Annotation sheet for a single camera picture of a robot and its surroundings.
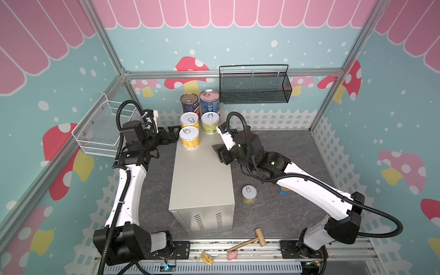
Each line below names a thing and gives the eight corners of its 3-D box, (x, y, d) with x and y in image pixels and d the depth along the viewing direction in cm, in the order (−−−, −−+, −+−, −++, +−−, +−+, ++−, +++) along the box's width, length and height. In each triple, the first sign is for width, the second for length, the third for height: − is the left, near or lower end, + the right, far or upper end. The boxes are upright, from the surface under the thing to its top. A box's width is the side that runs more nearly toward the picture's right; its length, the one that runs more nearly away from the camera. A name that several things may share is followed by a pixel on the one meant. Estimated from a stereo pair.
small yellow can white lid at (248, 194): (242, 204, 90) (243, 199, 85) (241, 190, 95) (242, 184, 90) (256, 204, 90) (257, 199, 85) (254, 190, 95) (256, 184, 90)
